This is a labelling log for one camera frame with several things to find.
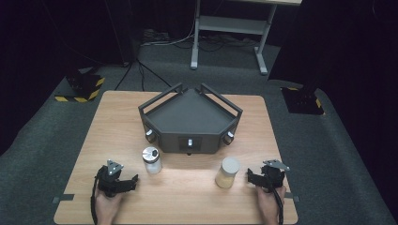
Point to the glass shaker jar white powder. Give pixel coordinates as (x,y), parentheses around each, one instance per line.
(152,161)

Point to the grey metal desk frame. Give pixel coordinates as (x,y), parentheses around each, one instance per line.
(233,25)

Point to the black curtain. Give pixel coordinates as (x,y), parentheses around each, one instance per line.
(344,47)
(56,34)

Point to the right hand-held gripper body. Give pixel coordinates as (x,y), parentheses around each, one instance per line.
(272,176)

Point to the black stand base yellow tape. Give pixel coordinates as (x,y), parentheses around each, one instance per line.
(302,101)

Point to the black yellow striped stand base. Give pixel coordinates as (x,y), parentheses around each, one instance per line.
(84,87)

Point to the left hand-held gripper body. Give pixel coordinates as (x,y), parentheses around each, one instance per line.
(109,181)

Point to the black corner rack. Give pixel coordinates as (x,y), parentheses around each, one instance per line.
(190,122)

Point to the grey tape strip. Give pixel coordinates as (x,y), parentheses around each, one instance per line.
(63,198)
(292,197)

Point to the grey-lidded jar yellow powder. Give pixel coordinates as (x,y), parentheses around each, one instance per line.
(227,173)

